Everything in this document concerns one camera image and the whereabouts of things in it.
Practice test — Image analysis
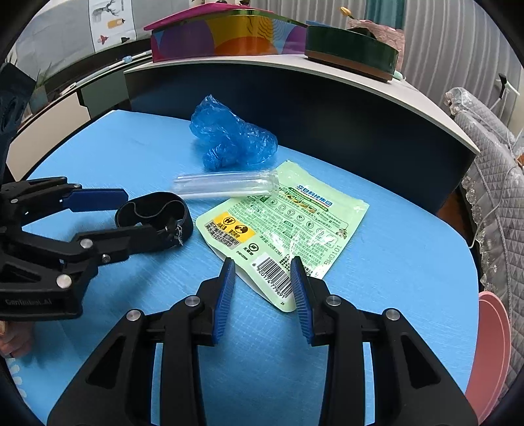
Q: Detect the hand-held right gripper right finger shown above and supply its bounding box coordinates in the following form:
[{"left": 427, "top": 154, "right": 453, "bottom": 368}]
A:
[{"left": 290, "top": 256, "right": 477, "bottom": 426}]

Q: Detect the clear plastic tube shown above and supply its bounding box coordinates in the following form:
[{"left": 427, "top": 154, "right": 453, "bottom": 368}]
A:
[{"left": 174, "top": 169, "right": 281, "bottom": 202}]

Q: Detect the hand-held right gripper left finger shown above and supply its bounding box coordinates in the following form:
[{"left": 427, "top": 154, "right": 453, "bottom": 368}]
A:
[{"left": 47, "top": 258, "right": 237, "bottom": 426}]

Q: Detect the wall socket with black plug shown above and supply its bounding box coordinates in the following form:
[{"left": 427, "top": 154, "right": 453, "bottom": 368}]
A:
[{"left": 497, "top": 74, "right": 524, "bottom": 100}]

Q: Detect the dark green round tin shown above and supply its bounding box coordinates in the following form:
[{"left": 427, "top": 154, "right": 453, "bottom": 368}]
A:
[{"left": 305, "top": 25, "right": 400, "bottom": 83}]

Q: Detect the black elastic band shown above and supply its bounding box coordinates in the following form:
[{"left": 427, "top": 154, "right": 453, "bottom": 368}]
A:
[{"left": 115, "top": 192, "right": 196, "bottom": 251}]

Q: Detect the pink plastic basin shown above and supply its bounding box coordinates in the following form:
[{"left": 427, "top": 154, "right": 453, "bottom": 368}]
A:
[{"left": 464, "top": 292, "right": 513, "bottom": 425}]

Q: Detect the colourful gift box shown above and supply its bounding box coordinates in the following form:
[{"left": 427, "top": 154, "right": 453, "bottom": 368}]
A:
[{"left": 143, "top": 4, "right": 310, "bottom": 65}]

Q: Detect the grey quilted sofa cover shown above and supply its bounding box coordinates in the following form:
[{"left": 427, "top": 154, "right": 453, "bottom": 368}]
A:
[{"left": 444, "top": 86, "right": 524, "bottom": 298}]

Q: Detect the light green foil pouch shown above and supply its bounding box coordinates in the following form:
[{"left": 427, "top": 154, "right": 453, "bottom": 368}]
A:
[{"left": 196, "top": 160, "right": 370, "bottom": 314}]

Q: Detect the white cable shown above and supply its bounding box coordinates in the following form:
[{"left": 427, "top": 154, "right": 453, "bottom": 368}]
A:
[{"left": 471, "top": 135, "right": 524, "bottom": 249}]

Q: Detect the person's left hand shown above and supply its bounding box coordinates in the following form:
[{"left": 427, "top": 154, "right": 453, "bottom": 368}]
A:
[{"left": 0, "top": 320, "right": 35, "bottom": 360}]

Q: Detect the grey top coffee table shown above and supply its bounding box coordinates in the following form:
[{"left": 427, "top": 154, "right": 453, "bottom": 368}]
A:
[{"left": 123, "top": 53, "right": 482, "bottom": 214}]

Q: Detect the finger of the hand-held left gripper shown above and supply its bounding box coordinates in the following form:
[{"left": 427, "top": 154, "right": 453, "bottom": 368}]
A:
[
  {"left": 0, "top": 177, "right": 129, "bottom": 224},
  {"left": 0, "top": 224, "right": 178, "bottom": 296}
]

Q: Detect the pink lace bag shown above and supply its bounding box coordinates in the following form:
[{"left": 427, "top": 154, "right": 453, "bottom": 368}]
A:
[{"left": 346, "top": 16, "right": 407, "bottom": 75}]

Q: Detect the grey cover with deer print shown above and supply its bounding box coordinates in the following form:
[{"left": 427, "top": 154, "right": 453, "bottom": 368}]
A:
[{"left": 12, "top": 0, "right": 153, "bottom": 79}]

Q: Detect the white rod with blue bead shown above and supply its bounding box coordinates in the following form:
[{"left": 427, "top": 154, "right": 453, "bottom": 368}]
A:
[{"left": 78, "top": 54, "right": 153, "bottom": 87}]

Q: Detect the blue plastic bag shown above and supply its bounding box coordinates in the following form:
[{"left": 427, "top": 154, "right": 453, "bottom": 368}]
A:
[{"left": 189, "top": 95, "right": 279, "bottom": 173}]

